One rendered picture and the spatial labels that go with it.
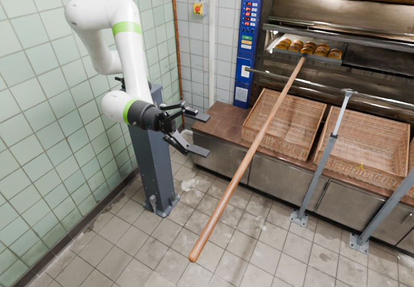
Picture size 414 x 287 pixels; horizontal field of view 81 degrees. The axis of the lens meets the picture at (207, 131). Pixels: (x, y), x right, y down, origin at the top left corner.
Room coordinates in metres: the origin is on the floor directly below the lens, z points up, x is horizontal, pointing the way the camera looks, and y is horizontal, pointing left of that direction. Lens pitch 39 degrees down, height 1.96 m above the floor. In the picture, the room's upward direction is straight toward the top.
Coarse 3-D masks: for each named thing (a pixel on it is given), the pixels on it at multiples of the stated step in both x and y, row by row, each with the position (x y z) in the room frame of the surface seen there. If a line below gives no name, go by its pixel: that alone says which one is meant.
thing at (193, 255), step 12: (300, 60) 1.78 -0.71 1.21; (288, 84) 1.41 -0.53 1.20; (276, 108) 1.15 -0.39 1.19; (264, 132) 0.95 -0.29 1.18; (252, 144) 0.86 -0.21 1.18; (252, 156) 0.79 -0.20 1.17; (240, 168) 0.71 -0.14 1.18; (228, 192) 0.58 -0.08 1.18; (216, 216) 0.48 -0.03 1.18; (204, 228) 0.44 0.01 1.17; (204, 240) 0.40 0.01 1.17; (192, 252) 0.36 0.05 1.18
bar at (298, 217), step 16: (304, 80) 1.53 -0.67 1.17; (368, 96) 1.33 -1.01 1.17; (336, 128) 1.23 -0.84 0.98; (320, 160) 1.19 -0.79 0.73; (400, 192) 0.95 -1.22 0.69; (304, 208) 1.18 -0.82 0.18; (384, 208) 0.96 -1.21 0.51; (304, 224) 1.13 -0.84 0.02; (352, 240) 0.99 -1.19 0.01; (368, 240) 0.99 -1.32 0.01
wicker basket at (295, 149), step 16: (272, 96) 1.93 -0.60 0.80; (288, 96) 1.87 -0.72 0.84; (256, 112) 1.87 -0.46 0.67; (288, 112) 1.82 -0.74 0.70; (320, 112) 1.72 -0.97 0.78; (256, 128) 1.74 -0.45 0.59; (272, 128) 1.73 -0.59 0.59; (288, 128) 1.74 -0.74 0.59; (304, 128) 1.71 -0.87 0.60; (272, 144) 1.46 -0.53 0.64; (288, 144) 1.40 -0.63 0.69; (304, 144) 1.52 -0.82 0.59; (304, 160) 1.33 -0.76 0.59
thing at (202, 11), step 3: (195, 3) 2.28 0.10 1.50; (198, 3) 2.27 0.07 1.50; (201, 3) 2.26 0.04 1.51; (204, 3) 2.27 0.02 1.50; (195, 6) 2.28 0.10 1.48; (198, 6) 2.27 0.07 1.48; (201, 6) 2.25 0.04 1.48; (204, 6) 2.27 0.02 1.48; (201, 9) 2.25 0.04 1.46; (204, 9) 2.27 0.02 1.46; (195, 12) 2.28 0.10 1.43; (198, 12) 2.27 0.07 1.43; (201, 12) 2.25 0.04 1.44; (204, 12) 2.27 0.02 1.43
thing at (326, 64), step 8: (272, 56) 2.01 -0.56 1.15; (280, 56) 1.97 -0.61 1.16; (288, 56) 1.94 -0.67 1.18; (296, 56) 1.94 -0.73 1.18; (312, 64) 1.85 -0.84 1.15; (320, 64) 1.82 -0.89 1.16; (328, 64) 1.79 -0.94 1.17; (336, 64) 1.78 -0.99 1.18; (344, 64) 1.78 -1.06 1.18; (352, 72) 1.71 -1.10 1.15; (360, 72) 1.68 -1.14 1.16; (368, 72) 1.66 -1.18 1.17; (376, 72) 1.64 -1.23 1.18; (384, 72) 1.64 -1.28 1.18; (392, 80) 1.58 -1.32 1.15; (400, 80) 1.56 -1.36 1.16; (408, 80) 1.54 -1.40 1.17
